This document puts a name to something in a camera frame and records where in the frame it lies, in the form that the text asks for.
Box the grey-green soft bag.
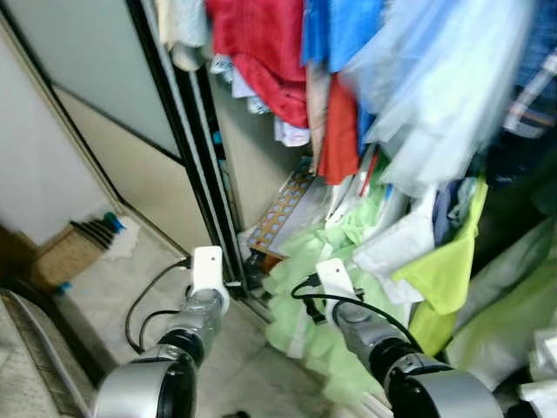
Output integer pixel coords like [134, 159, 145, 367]
[444, 218, 557, 388]

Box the plaid shirt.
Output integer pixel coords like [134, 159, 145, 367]
[503, 51, 557, 140]

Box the lime green cloth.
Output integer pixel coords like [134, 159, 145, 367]
[392, 179, 490, 354]

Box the pale blue sheer garment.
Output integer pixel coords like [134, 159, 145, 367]
[344, 0, 536, 199]

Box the white folded cloth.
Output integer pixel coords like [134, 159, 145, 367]
[352, 187, 438, 306]

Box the orange-red garment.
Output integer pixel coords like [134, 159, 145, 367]
[315, 74, 362, 185]

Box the flat box with orange dots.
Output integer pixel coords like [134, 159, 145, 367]
[246, 165, 316, 262]

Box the pale mint green cloth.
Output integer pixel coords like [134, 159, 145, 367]
[261, 187, 419, 406]

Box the red garment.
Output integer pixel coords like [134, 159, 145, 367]
[206, 0, 312, 129]

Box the cream towel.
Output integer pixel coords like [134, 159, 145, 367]
[157, 0, 211, 72]

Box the white rag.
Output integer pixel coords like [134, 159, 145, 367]
[103, 216, 142, 260]

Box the frosted sliding closet door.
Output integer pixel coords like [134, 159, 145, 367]
[0, 0, 249, 301]

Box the brown wicker basket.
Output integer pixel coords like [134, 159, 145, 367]
[30, 222, 110, 293]

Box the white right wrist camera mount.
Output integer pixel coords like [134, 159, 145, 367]
[315, 259, 356, 301]

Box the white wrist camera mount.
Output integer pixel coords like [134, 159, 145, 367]
[315, 259, 356, 301]
[191, 246, 225, 293]

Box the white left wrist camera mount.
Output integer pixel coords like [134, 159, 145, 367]
[191, 246, 225, 293]

